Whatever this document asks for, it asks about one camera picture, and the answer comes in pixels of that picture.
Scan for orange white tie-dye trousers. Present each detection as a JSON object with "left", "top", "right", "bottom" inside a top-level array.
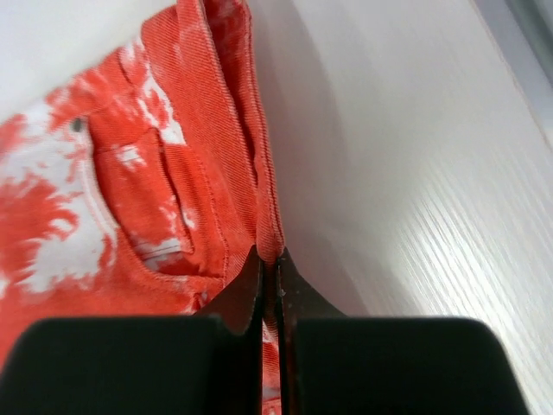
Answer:
[{"left": 0, "top": 0, "right": 286, "bottom": 415}]

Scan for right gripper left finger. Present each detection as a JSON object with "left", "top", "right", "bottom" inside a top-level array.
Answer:
[{"left": 1, "top": 251, "right": 263, "bottom": 414}]

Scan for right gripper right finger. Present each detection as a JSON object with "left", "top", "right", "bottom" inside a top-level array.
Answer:
[{"left": 275, "top": 252, "right": 528, "bottom": 414}]

